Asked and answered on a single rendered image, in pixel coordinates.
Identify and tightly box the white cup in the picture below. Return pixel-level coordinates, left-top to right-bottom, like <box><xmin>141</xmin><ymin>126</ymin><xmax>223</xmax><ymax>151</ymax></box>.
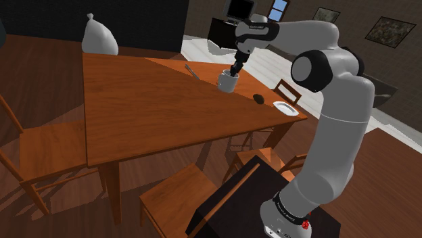
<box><xmin>216</xmin><ymin>69</ymin><xmax>241</xmax><ymax>94</ymax></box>

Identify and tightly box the dark cabinet with television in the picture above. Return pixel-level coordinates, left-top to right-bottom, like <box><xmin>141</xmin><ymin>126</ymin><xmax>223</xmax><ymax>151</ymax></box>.
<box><xmin>207</xmin><ymin>0</ymin><xmax>260</xmax><ymax>51</ymax></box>

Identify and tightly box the wooden chair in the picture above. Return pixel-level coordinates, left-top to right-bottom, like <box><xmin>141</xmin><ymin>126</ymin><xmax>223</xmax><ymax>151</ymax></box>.
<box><xmin>139</xmin><ymin>162</ymin><xmax>262</xmax><ymax>238</ymax></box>
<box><xmin>221</xmin><ymin>146</ymin><xmax>308</xmax><ymax>184</ymax></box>
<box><xmin>229</xmin><ymin>78</ymin><xmax>303</xmax><ymax>152</ymax></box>
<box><xmin>0</xmin><ymin>95</ymin><xmax>107</xmax><ymax>217</ymax></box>

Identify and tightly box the white plate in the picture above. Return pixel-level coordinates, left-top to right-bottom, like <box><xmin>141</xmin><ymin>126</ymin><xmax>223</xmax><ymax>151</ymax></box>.
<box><xmin>272</xmin><ymin>100</ymin><xmax>300</xmax><ymax>118</ymax></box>

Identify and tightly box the wooden dining table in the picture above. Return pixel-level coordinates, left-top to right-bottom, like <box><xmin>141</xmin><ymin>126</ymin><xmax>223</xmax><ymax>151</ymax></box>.
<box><xmin>82</xmin><ymin>52</ymin><xmax>309</xmax><ymax>226</ymax></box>

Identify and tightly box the white tied bag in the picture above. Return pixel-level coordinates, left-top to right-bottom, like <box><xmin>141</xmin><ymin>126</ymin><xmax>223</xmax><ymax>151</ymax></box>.
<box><xmin>80</xmin><ymin>12</ymin><xmax>120</xmax><ymax>56</ymax></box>

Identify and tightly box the dark grey sofa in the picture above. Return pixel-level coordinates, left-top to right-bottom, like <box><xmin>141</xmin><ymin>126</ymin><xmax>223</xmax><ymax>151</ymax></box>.
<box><xmin>362</xmin><ymin>73</ymin><xmax>399</xmax><ymax>109</ymax></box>

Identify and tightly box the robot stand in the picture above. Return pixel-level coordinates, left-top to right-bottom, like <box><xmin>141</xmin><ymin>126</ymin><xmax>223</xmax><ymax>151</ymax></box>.
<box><xmin>185</xmin><ymin>154</ymin><xmax>342</xmax><ymax>238</ymax></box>

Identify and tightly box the window with brown frame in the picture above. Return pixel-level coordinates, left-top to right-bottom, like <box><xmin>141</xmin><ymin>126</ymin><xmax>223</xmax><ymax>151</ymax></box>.
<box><xmin>267</xmin><ymin>0</ymin><xmax>291</xmax><ymax>22</ymax></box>

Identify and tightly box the small framed wall picture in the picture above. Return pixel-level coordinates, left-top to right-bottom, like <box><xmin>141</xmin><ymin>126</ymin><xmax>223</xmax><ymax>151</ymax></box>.
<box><xmin>312</xmin><ymin>7</ymin><xmax>342</xmax><ymax>24</ymax></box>

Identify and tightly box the large framed wall picture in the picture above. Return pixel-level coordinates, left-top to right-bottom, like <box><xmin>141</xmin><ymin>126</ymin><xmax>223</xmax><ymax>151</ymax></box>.
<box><xmin>364</xmin><ymin>16</ymin><xmax>417</xmax><ymax>49</ymax></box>

